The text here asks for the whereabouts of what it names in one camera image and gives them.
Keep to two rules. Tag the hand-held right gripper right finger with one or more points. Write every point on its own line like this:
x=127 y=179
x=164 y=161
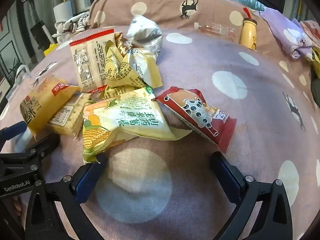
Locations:
x=225 y=175

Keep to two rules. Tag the yellow corn snack packet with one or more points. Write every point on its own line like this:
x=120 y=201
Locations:
x=135 y=120

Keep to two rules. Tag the clear plastic bottle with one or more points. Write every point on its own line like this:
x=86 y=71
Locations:
x=215 y=30

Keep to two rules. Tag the white paper roll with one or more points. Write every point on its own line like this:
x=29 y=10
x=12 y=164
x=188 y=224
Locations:
x=63 y=10

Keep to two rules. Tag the pale yellow snack packet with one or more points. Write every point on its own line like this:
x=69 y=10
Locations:
x=145 y=67

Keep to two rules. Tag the white printed paper bag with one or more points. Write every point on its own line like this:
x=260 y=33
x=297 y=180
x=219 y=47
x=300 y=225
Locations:
x=21 y=73

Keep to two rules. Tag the clear cracker packet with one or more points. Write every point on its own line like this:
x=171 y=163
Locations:
x=67 y=116

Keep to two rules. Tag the pink spotted bedsheet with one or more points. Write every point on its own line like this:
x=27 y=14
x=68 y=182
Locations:
x=200 y=62

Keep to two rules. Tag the orange yellow rice snack packet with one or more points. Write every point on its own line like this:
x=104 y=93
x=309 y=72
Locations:
x=42 y=105

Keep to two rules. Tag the pink plastic packets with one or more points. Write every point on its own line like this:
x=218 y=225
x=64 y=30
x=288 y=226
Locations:
x=311 y=32

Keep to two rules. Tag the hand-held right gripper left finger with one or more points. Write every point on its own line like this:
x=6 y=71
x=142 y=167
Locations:
x=86 y=180

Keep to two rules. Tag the red bubble tea snack packet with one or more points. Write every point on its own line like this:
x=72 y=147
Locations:
x=200 y=115

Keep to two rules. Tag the pink spotted pillow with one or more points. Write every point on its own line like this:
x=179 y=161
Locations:
x=162 y=5

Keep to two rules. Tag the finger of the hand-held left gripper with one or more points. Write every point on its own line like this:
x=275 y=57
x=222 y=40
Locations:
x=12 y=131
x=45 y=146

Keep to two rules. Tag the black white pole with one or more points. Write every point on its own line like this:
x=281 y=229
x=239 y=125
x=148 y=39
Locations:
x=43 y=31

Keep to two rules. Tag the beige red-edged snack packet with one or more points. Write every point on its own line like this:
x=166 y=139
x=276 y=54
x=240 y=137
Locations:
x=87 y=60

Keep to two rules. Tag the yellow box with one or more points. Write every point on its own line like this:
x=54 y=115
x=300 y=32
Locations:
x=51 y=48

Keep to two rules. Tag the silver white snack packet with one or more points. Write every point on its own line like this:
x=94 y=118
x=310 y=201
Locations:
x=145 y=32

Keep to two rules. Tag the yellow bottle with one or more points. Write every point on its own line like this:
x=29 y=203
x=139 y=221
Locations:
x=248 y=33

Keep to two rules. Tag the purple cloth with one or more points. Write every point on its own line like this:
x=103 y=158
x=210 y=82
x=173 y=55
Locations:
x=282 y=27

